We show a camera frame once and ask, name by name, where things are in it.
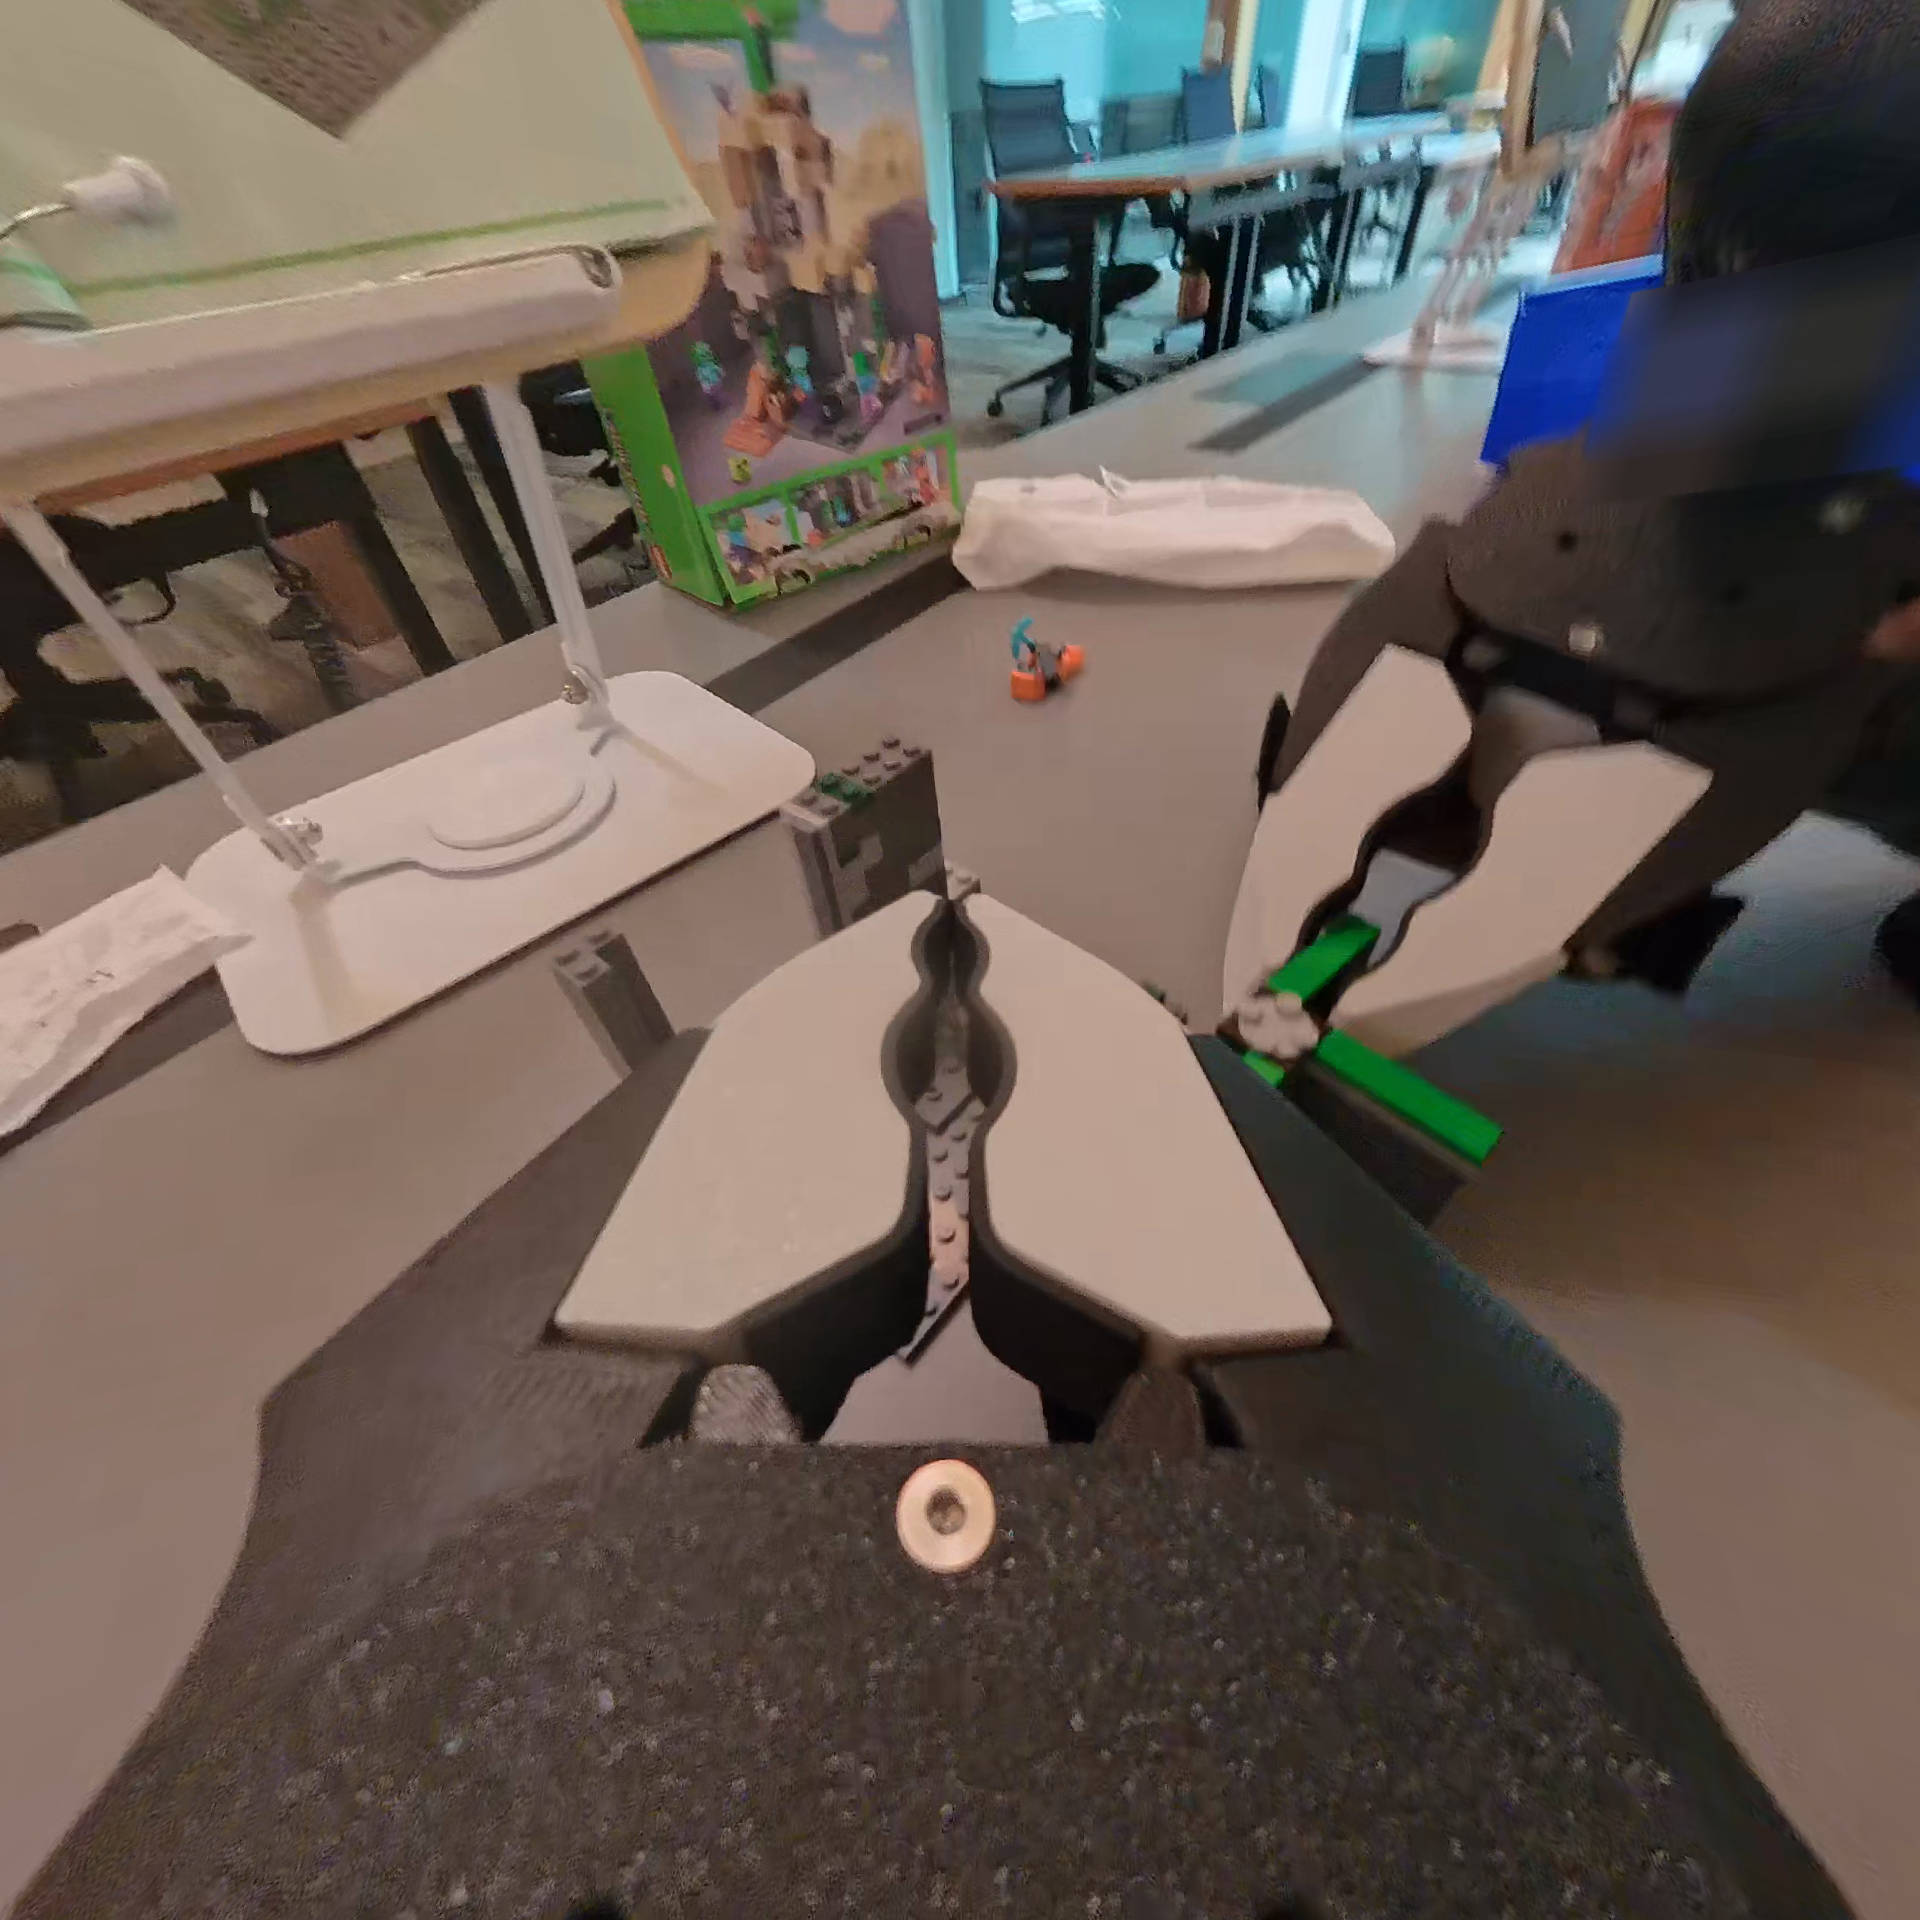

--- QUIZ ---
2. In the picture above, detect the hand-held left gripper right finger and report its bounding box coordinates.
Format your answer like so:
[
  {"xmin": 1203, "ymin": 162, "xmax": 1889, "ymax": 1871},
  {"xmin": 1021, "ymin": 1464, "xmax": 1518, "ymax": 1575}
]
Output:
[{"xmin": 959, "ymin": 892, "xmax": 1337, "ymax": 1361}]

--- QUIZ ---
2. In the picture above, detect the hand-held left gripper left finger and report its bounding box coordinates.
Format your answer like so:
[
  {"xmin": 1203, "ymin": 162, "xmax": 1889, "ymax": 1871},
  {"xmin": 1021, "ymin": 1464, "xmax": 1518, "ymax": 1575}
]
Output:
[{"xmin": 551, "ymin": 892, "xmax": 953, "ymax": 1360}]

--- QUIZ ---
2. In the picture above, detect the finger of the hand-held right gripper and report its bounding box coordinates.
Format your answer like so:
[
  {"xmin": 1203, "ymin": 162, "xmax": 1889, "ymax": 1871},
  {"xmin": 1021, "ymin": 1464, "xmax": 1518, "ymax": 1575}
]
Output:
[
  {"xmin": 1311, "ymin": 743, "xmax": 1715, "ymax": 1062},
  {"xmin": 1218, "ymin": 644, "xmax": 1484, "ymax": 1050}
]

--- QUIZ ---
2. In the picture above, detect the long dark grey plate brick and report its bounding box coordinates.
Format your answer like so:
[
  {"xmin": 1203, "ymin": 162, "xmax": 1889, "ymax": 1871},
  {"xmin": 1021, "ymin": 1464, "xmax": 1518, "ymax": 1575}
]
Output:
[{"xmin": 895, "ymin": 997, "xmax": 995, "ymax": 1367}]

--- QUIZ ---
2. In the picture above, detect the grey green brick wall assembly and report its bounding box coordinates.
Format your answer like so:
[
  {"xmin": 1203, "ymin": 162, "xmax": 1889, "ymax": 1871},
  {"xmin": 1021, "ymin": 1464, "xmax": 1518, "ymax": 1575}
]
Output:
[{"xmin": 1191, "ymin": 914, "xmax": 1505, "ymax": 1229}]

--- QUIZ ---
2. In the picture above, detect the grey brick baseplate build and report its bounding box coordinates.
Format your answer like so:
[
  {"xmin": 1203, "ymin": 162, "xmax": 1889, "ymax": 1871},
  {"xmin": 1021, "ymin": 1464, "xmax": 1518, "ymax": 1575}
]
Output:
[{"xmin": 551, "ymin": 735, "xmax": 986, "ymax": 1079}]

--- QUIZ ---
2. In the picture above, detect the pale green instruction booklet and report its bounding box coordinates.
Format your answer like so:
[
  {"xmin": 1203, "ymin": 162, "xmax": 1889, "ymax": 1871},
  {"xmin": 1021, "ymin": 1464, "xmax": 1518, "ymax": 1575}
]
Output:
[{"xmin": 0, "ymin": 0, "xmax": 713, "ymax": 325}]

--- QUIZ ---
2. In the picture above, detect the blue plastic bin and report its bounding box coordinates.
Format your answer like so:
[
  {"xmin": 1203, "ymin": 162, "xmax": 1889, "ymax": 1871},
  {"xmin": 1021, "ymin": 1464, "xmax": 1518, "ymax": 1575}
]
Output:
[{"xmin": 1481, "ymin": 256, "xmax": 1667, "ymax": 466}]

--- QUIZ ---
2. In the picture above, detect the white paper bag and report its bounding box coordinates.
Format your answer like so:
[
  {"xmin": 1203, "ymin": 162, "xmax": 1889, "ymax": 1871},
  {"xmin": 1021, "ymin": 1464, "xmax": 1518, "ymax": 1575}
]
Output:
[{"xmin": 950, "ymin": 469, "xmax": 1397, "ymax": 591}]

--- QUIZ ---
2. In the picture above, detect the white book stand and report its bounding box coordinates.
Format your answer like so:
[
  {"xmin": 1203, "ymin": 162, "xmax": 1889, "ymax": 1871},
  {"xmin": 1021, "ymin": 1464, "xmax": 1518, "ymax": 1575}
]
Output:
[
  {"xmin": 0, "ymin": 157, "xmax": 818, "ymax": 1055},
  {"xmin": 1364, "ymin": 151, "xmax": 1519, "ymax": 368}
]

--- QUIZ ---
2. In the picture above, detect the black office chair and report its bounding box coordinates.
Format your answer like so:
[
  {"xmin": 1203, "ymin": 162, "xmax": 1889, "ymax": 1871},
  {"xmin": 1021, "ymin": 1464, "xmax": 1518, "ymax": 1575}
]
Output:
[
  {"xmin": 1178, "ymin": 66, "xmax": 1326, "ymax": 325},
  {"xmin": 0, "ymin": 496, "xmax": 287, "ymax": 752},
  {"xmin": 982, "ymin": 77, "xmax": 1163, "ymax": 423}
]

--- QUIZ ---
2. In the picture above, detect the long wood-edged office table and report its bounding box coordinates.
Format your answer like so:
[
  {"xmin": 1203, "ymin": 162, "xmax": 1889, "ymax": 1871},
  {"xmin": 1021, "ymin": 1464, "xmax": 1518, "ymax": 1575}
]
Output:
[{"xmin": 982, "ymin": 112, "xmax": 1502, "ymax": 423}]

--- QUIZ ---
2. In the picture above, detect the printed white paper leaflet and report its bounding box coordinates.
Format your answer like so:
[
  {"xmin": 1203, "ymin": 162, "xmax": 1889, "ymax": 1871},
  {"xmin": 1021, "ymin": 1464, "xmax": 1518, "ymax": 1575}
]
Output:
[{"xmin": 0, "ymin": 866, "xmax": 254, "ymax": 1136}]

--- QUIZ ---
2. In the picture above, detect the green toy box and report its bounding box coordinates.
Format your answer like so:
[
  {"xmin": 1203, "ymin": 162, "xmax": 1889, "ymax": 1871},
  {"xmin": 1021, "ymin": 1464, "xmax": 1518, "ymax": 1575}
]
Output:
[{"xmin": 582, "ymin": 0, "xmax": 962, "ymax": 607}]

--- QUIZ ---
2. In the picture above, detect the black coiled cable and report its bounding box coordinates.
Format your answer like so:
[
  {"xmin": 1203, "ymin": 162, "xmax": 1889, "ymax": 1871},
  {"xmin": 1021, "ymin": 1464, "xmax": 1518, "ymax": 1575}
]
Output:
[{"xmin": 277, "ymin": 510, "xmax": 366, "ymax": 711}]

